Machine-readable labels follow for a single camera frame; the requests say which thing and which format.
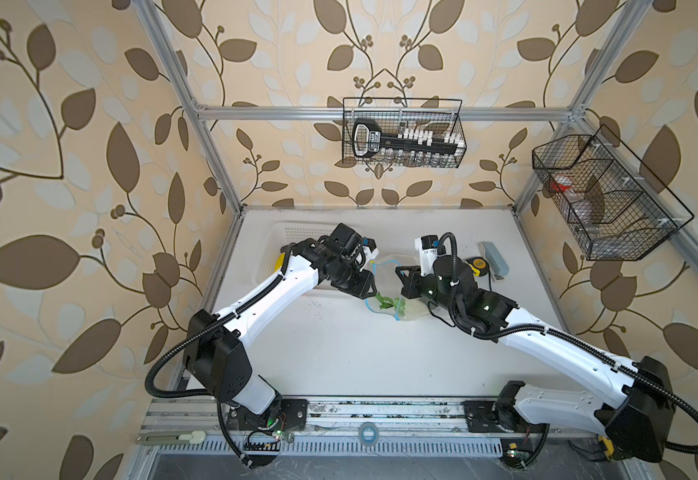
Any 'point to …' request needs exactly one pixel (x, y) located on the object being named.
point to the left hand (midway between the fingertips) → (374, 288)
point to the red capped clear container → (561, 183)
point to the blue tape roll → (368, 434)
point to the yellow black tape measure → (479, 265)
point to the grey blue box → (495, 259)
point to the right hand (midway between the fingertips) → (397, 272)
